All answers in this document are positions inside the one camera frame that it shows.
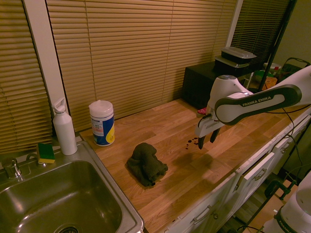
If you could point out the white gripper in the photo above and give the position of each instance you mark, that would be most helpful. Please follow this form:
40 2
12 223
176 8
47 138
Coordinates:
206 126

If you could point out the dark green towel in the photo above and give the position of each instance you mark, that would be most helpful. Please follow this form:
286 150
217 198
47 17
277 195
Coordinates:
147 162

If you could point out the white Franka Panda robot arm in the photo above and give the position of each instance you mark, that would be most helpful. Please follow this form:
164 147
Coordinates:
255 102

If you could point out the dark liquid spill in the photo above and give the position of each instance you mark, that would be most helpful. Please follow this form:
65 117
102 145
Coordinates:
192 142

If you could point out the small pink object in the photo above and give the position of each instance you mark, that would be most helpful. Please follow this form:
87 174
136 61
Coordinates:
202 111

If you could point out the white drawer front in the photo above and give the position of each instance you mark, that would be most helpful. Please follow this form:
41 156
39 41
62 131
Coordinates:
258 166

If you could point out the black microwave box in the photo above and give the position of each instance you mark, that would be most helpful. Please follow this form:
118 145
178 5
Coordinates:
199 82

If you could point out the black food container clear lid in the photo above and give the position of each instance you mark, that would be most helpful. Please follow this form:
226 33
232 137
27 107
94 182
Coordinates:
236 54
226 65

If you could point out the orange box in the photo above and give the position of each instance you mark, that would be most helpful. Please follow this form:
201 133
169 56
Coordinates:
270 82

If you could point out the black clamp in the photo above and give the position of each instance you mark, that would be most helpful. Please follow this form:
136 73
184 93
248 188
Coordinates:
279 189

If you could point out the white wipes canister blue label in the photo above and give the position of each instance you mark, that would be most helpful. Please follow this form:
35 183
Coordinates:
102 123

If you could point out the wide beige window blind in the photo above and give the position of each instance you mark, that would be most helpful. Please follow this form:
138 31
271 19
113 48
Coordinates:
136 55

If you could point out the dark shaded window blind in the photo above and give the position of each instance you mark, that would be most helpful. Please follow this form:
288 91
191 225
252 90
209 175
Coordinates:
257 29

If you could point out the white water bottle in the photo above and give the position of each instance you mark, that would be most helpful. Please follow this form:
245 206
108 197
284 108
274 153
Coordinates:
64 131

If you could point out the stainless steel sink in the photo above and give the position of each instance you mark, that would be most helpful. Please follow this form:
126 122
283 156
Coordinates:
60 194

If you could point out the green and yellow sponge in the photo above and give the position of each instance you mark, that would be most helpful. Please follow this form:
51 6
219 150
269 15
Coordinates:
45 153

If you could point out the small metal sink loop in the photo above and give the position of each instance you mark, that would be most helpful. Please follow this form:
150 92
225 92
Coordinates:
31 155

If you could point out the narrow beige window blind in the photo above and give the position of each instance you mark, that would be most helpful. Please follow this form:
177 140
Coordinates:
19 85

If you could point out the black camera stand pole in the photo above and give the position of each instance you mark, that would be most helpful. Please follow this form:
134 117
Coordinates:
275 46

